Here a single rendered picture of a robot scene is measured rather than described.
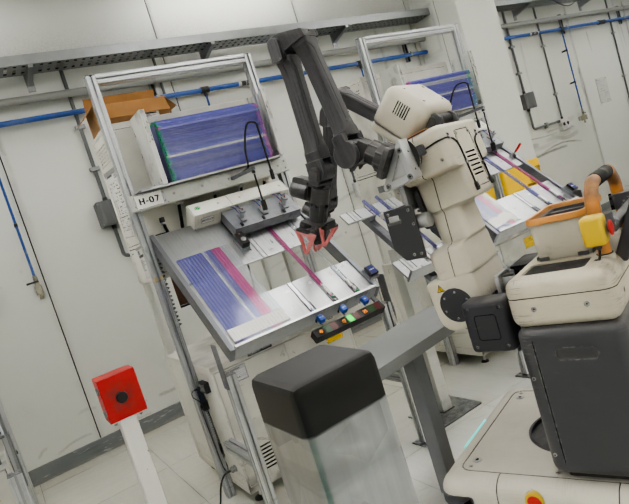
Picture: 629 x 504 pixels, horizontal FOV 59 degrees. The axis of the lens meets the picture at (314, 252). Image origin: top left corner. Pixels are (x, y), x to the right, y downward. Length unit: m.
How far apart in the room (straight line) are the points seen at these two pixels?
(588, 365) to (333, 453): 1.33
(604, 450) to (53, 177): 3.35
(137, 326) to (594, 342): 3.06
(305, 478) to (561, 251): 1.42
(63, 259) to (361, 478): 3.73
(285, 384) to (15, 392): 3.74
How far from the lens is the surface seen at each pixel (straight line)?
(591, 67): 7.63
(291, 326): 2.13
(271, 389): 0.17
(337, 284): 2.32
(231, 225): 2.47
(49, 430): 3.94
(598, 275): 1.39
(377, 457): 0.17
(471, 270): 1.66
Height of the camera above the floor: 1.15
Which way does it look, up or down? 5 degrees down
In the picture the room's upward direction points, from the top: 17 degrees counter-clockwise
